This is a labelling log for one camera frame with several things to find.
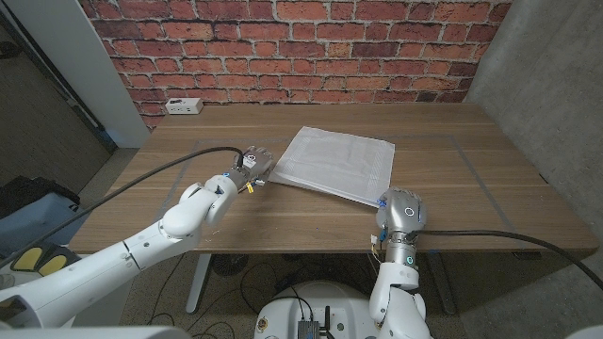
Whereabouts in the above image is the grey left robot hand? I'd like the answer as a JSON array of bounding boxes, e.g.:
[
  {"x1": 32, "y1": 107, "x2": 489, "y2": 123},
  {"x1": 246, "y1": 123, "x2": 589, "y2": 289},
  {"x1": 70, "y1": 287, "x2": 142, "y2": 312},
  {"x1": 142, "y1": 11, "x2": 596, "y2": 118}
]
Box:
[{"x1": 225, "y1": 145, "x2": 275, "y2": 192}]

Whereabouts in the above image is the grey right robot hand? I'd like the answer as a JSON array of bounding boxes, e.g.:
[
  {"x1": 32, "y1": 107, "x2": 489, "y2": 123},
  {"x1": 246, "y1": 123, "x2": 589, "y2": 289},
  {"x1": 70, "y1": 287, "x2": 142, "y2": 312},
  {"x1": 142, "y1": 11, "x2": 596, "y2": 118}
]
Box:
[{"x1": 375, "y1": 186, "x2": 429, "y2": 267}]

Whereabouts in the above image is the white handkerchief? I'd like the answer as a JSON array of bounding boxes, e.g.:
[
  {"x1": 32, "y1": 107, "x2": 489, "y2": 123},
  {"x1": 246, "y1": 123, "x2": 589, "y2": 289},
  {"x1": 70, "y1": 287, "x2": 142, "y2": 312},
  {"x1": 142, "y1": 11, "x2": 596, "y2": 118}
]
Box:
[{"x1": 268, "y1": 125, "x2": 397, "y2": 208}]

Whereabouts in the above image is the white power strip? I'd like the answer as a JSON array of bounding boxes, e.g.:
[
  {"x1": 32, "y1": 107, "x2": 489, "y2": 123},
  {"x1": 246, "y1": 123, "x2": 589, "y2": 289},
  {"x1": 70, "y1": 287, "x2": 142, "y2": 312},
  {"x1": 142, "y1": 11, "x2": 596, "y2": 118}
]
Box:
[{"x1": 164, "y1": 97, "x2": 204, "y2": 116}]

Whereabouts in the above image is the black floor fan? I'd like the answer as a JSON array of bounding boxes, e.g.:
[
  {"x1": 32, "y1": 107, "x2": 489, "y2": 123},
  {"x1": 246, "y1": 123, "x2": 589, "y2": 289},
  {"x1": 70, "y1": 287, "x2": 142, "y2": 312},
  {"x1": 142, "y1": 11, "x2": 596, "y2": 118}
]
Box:
[{"x1": 210, "y1": 253, "x2": 250, "y2": 278}]

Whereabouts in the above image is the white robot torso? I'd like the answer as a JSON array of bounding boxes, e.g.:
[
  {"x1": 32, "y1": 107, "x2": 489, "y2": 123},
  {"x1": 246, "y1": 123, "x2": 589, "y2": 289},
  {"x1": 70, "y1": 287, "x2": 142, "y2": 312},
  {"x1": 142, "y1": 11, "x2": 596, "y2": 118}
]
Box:
[{"x1": 253, "y1": 281, "x2": 391, "y2": 339}]

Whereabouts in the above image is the red brick print backdrop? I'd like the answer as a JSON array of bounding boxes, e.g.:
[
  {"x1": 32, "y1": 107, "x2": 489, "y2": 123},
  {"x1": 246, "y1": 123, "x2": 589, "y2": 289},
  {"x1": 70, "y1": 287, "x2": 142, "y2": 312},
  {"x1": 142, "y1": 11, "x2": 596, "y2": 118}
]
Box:
[{"x1": 77, "y1": 0, "x2": 514, "y2": 131}]

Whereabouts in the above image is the white table leg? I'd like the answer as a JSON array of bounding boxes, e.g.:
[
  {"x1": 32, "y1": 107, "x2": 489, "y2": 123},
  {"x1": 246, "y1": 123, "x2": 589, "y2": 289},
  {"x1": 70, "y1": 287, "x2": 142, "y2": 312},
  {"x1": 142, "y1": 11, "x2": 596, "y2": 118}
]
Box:
[{"x1": 186, "y1": 253, "x2": 213, "y2": 315}]

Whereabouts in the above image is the small grey electronics box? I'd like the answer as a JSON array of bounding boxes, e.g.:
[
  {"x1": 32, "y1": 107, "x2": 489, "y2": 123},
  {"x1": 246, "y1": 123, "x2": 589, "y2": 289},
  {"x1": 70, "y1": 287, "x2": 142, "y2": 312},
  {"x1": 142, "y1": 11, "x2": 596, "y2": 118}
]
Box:
[{"x1": 297, "y1": 319, "x2": 320, "y2": 339}]

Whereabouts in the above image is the blue storage bin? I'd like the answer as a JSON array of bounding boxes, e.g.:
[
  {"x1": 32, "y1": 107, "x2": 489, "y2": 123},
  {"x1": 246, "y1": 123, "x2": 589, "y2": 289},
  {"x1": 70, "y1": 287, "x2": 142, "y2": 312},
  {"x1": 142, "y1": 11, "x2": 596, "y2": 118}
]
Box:
[{"x1": 0, "y1": 191, "x2": 90, "y2": 258}]

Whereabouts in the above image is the yellow black foot pedal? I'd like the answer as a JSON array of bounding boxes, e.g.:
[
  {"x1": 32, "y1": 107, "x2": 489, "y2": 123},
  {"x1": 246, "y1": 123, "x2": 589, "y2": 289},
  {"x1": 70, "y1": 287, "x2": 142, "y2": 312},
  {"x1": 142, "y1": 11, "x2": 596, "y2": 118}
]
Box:
[
  {"x1": 36, "y1": 247, "x2": 82, "y2": 279},
  {"x1": 9, "y1": 242, "x2": 48, "y2": 273}
]

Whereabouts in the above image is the black bag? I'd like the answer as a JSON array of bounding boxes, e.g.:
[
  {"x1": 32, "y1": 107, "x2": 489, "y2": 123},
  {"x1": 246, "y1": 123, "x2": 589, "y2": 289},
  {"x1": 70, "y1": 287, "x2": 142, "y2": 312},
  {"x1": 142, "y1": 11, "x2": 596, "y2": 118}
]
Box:
[{"x1": 0, "y1": 176, "x2": 81, "y2": 218}]

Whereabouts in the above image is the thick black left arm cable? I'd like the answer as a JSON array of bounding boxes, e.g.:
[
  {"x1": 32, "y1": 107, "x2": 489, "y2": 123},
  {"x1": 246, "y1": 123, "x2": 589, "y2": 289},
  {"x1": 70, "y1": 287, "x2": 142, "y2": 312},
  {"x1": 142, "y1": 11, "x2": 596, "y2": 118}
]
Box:
[{"x1": 0, "y1": 146, "x2": 246, "y2": 269}]

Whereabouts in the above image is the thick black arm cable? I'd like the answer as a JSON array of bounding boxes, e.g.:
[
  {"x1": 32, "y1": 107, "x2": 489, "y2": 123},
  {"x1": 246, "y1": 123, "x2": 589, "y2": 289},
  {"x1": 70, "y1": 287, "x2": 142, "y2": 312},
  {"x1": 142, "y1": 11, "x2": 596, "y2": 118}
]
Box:
[
  {"x1": 0, "y1": 146, "x2": 246, "y2": 269},
  {"x1": 409, "y1": 229, "x2": 603, "y2": 291}
]

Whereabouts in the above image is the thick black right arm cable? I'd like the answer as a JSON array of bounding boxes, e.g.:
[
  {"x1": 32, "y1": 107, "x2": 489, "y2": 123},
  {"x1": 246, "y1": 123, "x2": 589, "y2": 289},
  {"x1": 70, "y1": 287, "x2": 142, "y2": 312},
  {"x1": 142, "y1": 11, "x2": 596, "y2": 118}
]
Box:
[{"x1": 409, "y1": 229, "x2": 603, "y2": 291}]

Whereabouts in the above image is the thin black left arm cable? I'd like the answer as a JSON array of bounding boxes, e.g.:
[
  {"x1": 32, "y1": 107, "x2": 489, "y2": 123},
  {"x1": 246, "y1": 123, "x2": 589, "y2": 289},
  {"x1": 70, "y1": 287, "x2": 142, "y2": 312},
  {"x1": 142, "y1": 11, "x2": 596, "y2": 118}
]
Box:
[{"x1": 145, "y1": 253, "x2": 186, "y2": 326}]

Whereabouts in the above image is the white wall panel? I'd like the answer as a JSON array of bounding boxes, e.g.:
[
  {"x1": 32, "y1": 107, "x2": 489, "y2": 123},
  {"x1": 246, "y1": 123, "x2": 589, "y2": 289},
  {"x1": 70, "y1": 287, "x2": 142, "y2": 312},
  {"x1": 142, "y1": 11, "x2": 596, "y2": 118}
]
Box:
[{"x1": 4, "y1": 0, "x2": 151, "y2": 149}]

